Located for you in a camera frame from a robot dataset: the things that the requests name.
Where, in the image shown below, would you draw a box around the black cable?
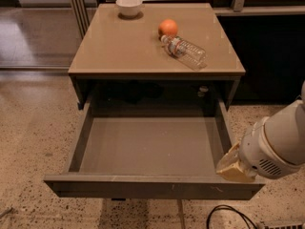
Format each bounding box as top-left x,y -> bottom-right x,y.
206,204 -> 258,229

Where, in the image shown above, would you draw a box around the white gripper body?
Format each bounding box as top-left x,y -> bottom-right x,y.
238,116 -> 301,180

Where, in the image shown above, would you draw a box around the white bowl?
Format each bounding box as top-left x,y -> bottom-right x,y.
115,0 -> 142,17

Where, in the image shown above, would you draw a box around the orange fruit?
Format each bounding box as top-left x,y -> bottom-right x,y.
158,19 -> 178,36

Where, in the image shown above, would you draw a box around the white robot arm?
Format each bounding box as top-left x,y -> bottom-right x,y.
216,82 -> 305,182

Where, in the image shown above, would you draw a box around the clear plastic water bottle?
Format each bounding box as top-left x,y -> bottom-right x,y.
160,35 -> 206,71

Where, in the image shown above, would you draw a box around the grey top drawer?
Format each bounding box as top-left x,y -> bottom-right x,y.
44,94 -> 266,200

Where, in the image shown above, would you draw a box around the metal window frame rail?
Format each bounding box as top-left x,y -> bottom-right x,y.
71,0 -> 90,37

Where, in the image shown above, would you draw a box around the brown drawer cabinet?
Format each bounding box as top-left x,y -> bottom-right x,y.
69,3 -> 245,106

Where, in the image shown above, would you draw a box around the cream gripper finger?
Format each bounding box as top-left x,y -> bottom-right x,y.
215,142 -> 256,182

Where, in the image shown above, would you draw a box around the grey floor vent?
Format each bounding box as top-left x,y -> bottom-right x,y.
257,220 -> 305,229

